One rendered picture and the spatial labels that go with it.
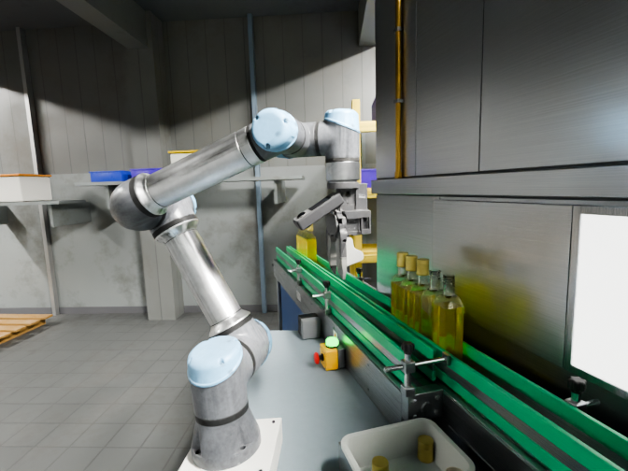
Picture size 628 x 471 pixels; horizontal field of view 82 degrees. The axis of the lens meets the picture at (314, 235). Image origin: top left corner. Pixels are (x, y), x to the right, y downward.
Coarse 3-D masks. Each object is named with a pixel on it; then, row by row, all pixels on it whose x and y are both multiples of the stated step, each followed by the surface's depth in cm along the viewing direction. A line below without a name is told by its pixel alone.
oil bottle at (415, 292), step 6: (414, 288) 102; (420, 288) 101; (426, 288) 101; (414, 294) 102; (420, 294) 100; (414, 300) 102; (420, 300) 100; (414, 306) 103; (420, 306) 100; (414, 312) 103; (420, 312) 101; (414, 318) 103; (420, 318) 101; (414, 324) 103; (420, 324) 101; (420, 330) 101
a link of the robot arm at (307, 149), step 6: (306, 126) 77; (312, 126) 78; (318, 126) 78; (306, 132) 74; (312, 132) 77; (306, 138) 74; (312, 138) 77; (306, 144) 76; (312, 144) 78; (318, 144) 78; (300, 150) 76; (306, 150) 79; (312, 150) 79; (318, 150) 79; (276, 156) 82; (282, 156) 81; (288, 156) 82; (294, 156) 80; (300, 156) 81; (306, 156) 81; (312, 156) 81; (318, 156) 81
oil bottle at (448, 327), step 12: (444, 300) 90; (456, 300) 90; (444, 312) 89; (456, 312) 90; (444, 324) 90; (456, 324) 90; (444, 336) 90; (456, 336) 91; (444, 348) 90; (456, 348) 91
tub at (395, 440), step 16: (368, 432) 79; (384, 432) 80; (400, 432) 81; (416, 432) 82; (432, 432) 81; (352, 448) 78; (368, 448) 79; (384, 448) 80; (400, 448) 81; (416, 448) 82; (448, 448) 75; (352, 464) 70; (368, 464) 79; (400, 464) 79; (416, 464) 79; (432, 464) 78; (448, 464) 75; (464, 464) 70
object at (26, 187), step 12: (0, 180) 342; (12, 180) 341; (24, 180) 345; (36, 180) 359; (48, 180) 373; (0, 192) 343; (12, 192) 342; (24, 192) 345; (36, 192) 359; (48, 192) 372
